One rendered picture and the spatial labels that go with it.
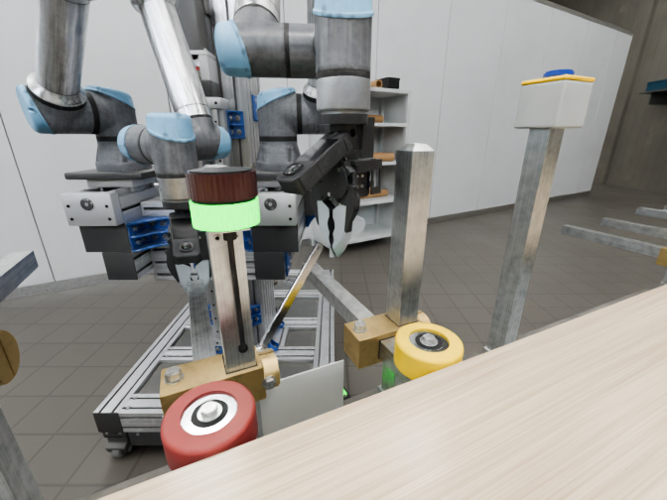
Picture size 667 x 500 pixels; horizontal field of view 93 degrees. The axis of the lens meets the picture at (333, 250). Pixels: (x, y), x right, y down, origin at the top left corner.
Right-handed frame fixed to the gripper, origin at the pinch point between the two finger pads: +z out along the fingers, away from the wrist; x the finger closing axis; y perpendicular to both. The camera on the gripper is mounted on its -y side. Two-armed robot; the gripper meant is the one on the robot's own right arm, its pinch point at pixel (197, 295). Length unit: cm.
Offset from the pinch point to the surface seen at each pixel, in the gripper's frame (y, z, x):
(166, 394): -33.3, -5.2, 4.4
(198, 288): -4.7, -3.8, -0.3
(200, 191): -37.6, -27.9, -1.8
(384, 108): 249, -56, -208
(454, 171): 265, 17, -337
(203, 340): -23.2, -4.1, -0.1
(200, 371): -31.1, -5.2, 0.6
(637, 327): -51, -9, -52
